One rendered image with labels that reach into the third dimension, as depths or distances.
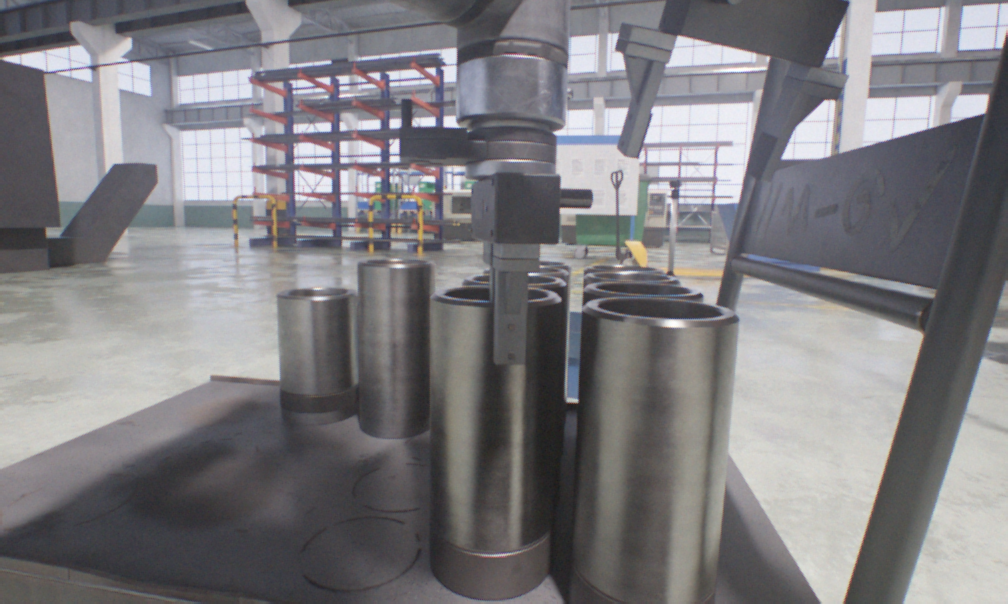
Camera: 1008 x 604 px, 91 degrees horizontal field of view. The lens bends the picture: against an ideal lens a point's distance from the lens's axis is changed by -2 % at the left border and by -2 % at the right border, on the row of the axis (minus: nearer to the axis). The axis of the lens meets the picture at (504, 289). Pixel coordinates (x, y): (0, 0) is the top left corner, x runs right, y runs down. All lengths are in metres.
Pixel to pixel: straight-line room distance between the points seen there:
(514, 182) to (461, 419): 0.21
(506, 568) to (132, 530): 0.42
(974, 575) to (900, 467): 0.86
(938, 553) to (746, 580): 0.76
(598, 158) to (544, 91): 7.81
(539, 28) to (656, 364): 0.26
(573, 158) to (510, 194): 7.86
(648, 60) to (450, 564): 0.48
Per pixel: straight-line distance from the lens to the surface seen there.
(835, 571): 1.18
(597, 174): 8.19
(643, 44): 0.46
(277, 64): 14.10
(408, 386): 0.83
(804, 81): 0.53
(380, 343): 0.81
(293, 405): 0.94
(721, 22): 0.47
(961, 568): 1.32
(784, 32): 0.50
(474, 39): 0.42
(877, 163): 0.60
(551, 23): 0.42
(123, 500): 0.81
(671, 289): 0.61
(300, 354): 0.91
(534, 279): 0.66
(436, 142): 0.40
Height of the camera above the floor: 0.60
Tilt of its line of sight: 7 degrees down
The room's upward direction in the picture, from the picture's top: 1 degrees clockwise
